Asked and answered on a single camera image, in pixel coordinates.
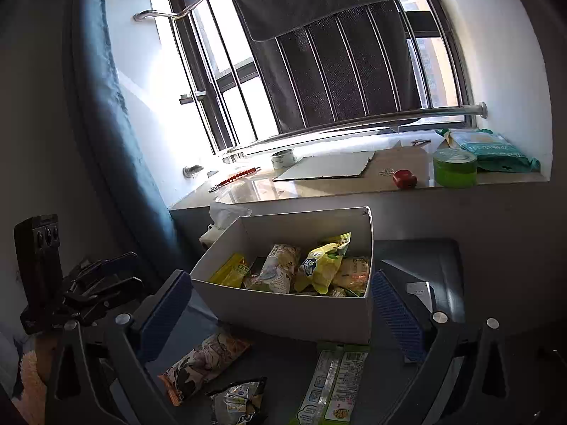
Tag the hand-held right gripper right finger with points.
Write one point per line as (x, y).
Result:
(396, 314)

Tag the yellow blue snack packet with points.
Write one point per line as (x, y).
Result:
(319, 270)

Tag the metal window rail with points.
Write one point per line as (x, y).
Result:
(398, 117)

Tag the orange white printed snack packet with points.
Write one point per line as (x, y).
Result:
(203, 363)

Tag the green seaweed packet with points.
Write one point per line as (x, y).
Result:
(332, 385)

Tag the green plastic packet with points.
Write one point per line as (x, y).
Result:
(500, 150)

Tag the orange pale snack packet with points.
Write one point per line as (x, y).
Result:
(354, 274)

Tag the dark mesh panel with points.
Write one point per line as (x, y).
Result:
(336, 71)

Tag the person's left forearm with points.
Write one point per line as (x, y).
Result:
(44, 358)

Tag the green round container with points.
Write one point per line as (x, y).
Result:
(454, 168)

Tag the white green snack packet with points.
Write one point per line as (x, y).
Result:
(274, 270)

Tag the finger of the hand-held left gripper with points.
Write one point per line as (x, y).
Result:
(113, 265)
(119, 292)

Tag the tissue pack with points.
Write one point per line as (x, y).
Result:
(221, 214)

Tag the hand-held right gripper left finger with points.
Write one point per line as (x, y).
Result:
(166, 310)

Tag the dark snack packet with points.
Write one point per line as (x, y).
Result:
(239, 403)

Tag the white cardboard box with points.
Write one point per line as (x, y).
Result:
(283, 314)

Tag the blue grey curtain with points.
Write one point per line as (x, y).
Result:
(115, 141)

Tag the grey cardboard sheet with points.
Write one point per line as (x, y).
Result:
(323, 166)

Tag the metal hanging rail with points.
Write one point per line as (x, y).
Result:
(177, 14)

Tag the window bar grille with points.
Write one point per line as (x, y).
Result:
(208, 75)

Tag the tape roll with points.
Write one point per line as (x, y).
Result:
(283, 159)

